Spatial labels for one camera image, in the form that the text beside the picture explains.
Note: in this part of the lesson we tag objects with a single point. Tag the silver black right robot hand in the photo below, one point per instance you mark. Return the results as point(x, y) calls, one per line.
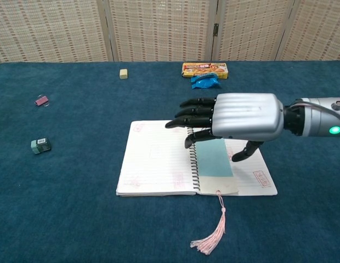
point(246, 117)

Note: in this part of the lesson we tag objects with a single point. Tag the light blue bookmark pink tassel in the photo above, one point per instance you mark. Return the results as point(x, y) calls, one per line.
point(214, 161)

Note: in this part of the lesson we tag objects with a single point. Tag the open white spiral notebook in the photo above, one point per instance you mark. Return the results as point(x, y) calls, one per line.
point(153, 164)

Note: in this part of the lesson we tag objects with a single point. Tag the blue snack packet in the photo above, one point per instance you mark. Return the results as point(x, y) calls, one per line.
point(204, 83)

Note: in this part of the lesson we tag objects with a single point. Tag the yellow curry box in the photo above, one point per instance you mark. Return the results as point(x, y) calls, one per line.
point(205, 68)

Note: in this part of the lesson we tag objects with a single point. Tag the metal screen hinge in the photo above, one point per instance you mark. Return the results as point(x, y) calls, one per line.
point(215, 29)

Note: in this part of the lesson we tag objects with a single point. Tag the woven folding screen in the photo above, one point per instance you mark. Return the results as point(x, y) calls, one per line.
point(159, 27)

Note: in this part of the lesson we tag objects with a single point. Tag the beige eraser block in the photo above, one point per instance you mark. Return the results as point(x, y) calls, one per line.
point(123, 74)

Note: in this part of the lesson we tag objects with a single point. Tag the dark blue table cloth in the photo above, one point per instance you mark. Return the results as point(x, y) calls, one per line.
point(76, 219)

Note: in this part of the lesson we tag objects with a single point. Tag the pink binder clip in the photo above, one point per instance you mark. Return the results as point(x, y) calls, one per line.
point(40, 100)

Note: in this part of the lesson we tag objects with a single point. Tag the green pencil sharpener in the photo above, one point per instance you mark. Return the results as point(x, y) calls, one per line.
point(40, 146)

